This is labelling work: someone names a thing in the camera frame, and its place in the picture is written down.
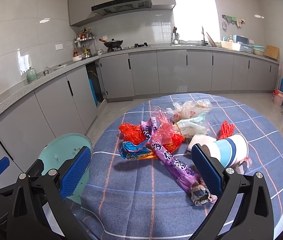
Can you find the teal trash bin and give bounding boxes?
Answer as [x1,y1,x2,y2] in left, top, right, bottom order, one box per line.
[38,133,93,205]

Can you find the pink bucket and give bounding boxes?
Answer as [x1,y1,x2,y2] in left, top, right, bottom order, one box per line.
[273,89,283,107]

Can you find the kitchen faucet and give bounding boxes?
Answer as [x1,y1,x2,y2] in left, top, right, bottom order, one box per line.
[202,26,206,47]

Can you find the white green package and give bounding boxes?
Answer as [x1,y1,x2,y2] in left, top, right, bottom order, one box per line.
[173,115,209,138]

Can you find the wooden cutting board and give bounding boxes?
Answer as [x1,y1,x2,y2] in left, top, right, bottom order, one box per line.
[264,44,280,61]

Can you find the grey base cabinets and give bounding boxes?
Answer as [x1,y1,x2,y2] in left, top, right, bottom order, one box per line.
[0,47,279,170]

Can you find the spice rack with bottles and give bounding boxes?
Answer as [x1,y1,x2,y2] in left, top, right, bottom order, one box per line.
[73,27,97,59]

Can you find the blue plaid tablecloth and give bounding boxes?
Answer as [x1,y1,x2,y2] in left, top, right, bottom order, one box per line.
[81,93,283,239]

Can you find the blue orange snack wrapper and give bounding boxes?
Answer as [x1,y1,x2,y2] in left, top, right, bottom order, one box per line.
[118,140,158,160]

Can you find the clear plastic bag with food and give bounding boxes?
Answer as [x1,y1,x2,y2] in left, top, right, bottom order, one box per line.
[165,99,212,122]

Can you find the purple snack wrapper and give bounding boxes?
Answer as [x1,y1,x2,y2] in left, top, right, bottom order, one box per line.
[140,117,217,206]

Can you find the black range hood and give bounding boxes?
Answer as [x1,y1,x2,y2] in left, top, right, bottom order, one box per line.
[92,0,152,17]

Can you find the white blue paper cup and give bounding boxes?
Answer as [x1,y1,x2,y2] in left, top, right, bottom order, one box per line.
[201,133,248,167]

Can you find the red foam fruit net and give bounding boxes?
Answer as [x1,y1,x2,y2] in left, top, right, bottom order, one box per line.
[218,120,235,140]

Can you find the green kettle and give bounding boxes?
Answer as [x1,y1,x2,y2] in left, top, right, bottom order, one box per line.
[26,67,38,84]

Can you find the white bowl on counter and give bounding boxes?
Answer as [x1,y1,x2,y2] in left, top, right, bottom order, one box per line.
[72,55,82,62]

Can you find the blue dish box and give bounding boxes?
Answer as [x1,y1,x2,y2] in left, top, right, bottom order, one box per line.
[232,35,253,53]

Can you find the white paper box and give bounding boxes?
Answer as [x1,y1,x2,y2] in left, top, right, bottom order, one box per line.
[187,134,217,152]

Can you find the pink transparent plastic bag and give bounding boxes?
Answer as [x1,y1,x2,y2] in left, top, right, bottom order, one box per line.
[152,109,176,145]

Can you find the red plastic bag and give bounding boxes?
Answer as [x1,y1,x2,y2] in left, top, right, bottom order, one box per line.
[119,123,185,153]

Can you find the black wok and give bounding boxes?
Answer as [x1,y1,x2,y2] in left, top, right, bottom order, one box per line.
[99,38,123,49]

